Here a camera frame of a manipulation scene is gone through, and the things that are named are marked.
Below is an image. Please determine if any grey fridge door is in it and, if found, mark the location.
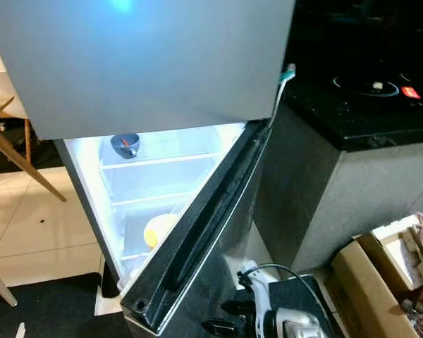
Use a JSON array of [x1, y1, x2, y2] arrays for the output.
[[120, 120, 272, 338]]

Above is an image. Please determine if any black oval fridge foot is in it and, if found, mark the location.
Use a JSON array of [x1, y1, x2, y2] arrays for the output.
[[101, 257, 119, 296]]

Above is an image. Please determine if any glass fridge shelf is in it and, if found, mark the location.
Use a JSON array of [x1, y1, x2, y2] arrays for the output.
[[99, 151, 221, 170], [109, 192, 202, 207]]

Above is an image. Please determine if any dark grey fridge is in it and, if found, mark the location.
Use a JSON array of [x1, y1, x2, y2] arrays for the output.
[[0, 0, 297, 296]]

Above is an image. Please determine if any brown cardboard box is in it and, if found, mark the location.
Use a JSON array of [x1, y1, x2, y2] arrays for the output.
[[330, 213, 423, 338]]

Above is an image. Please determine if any grey counter black top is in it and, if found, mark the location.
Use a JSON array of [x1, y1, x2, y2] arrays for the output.
[[252, 0, 423, 272]]

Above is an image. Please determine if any dark carpet mat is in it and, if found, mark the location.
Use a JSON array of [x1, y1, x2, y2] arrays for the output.
[[0, 271, 346, 338]]

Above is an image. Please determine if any dark blue cup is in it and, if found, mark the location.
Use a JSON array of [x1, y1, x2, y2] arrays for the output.
[[111, 134, 140, 158]]

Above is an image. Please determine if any light wooden table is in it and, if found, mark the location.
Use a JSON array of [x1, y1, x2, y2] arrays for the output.
[[0, 95, 68, 308]]

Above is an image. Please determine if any teal white brush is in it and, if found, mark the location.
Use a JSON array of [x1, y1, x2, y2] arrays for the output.
[[268, 62, 298, 129]]

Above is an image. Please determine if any black induction cooktop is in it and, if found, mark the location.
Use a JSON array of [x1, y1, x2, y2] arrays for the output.
[[330, 69, 423, 105]]

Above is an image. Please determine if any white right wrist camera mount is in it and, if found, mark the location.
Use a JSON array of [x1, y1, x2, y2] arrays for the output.
[[238, 259, 277, 338]]

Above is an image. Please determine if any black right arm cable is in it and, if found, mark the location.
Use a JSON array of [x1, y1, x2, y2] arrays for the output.
[[252, 262, 332, 325]]

